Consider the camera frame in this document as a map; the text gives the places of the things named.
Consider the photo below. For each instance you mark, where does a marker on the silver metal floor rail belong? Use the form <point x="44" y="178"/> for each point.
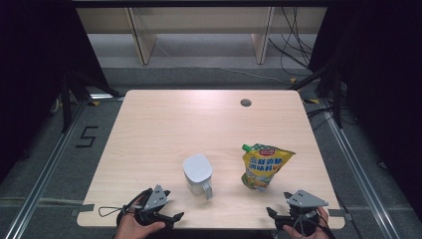
<point x="358" y="172"/>
<point x="43" y="172"/>

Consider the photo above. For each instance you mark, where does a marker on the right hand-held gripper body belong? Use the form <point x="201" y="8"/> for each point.
<point x="307" y="199"/>

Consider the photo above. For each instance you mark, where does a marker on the grey tape strip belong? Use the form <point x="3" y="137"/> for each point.
<point x="341" y="214"/>
<point x="83" y="209"/>

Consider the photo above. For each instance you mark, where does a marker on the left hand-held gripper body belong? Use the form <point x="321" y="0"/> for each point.
<point x="156" y="197"/>

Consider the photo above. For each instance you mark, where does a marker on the person's right hand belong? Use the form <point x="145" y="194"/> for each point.
<point x="323" y="219"/>

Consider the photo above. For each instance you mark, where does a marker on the yellow seasoning pouch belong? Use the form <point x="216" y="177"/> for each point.
<point x="262" y="169"/>

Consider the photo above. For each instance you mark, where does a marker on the beige wooden desk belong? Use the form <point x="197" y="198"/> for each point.
<point x="199" y="20"/>

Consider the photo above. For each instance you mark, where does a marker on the black metal stand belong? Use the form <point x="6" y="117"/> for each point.
<point x="337" y="99"/>
<point x="66" y="106"/>

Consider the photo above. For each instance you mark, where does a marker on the person's left hand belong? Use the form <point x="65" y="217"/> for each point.
<point x="132" y="230"/>

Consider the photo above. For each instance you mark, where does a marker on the yellow black tape piece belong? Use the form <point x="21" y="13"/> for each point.
<point x="311" y="101"/>

